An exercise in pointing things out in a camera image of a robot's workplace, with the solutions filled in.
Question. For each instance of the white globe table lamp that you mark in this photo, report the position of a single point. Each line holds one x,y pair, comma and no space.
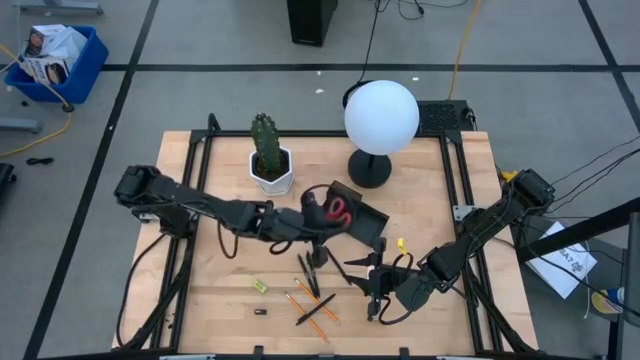
381,117

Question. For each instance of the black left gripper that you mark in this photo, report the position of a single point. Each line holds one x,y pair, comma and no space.
295,225

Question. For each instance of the small black rectangular block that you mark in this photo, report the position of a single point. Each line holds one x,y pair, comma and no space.
260,312

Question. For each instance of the black aluminium table frame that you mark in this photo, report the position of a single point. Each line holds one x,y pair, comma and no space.
197,200

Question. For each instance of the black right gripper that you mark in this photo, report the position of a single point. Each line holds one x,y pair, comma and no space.
382,285

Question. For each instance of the blue plastic bin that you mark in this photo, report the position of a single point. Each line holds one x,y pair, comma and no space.
85,75

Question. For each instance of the black vented box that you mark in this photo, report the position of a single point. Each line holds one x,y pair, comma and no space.
442,117

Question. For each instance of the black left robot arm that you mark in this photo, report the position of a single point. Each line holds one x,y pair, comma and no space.
200,205

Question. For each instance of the white printed carton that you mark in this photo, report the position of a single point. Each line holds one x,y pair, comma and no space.
42,40
47,71

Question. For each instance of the green cactus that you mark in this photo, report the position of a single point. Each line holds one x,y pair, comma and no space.
266,142

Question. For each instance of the black mesh desk organizer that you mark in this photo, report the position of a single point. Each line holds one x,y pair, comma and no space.
367,225

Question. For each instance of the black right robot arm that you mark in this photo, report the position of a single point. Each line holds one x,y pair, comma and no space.
490,225

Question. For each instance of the black computer tower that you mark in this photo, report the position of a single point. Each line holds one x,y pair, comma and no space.
311,20

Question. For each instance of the white paper sheet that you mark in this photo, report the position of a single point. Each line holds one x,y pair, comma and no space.
562,265

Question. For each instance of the white hexagonal plant pot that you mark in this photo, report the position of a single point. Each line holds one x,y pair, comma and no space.
272,186

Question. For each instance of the grey metal mounting bracket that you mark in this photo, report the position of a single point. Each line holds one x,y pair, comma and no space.
462,212

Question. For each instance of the black camera stand post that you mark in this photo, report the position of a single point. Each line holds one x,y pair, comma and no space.
575,232

